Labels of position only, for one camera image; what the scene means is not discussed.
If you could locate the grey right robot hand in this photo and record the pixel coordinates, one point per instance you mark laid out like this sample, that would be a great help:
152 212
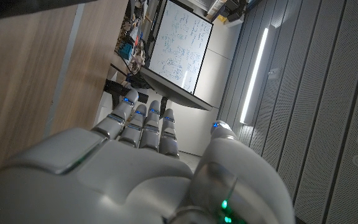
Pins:
129 180

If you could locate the small blue box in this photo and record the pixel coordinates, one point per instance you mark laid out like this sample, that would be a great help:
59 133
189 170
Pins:
125 51

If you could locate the whiteboard with blue writing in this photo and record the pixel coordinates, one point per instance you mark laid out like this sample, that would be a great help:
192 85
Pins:
180 46

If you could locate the long ceiling light strip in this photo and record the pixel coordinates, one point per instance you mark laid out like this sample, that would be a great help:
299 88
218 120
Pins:
253 76

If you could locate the white shelf cabinet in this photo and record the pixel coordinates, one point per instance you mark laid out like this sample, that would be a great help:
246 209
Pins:
216 7

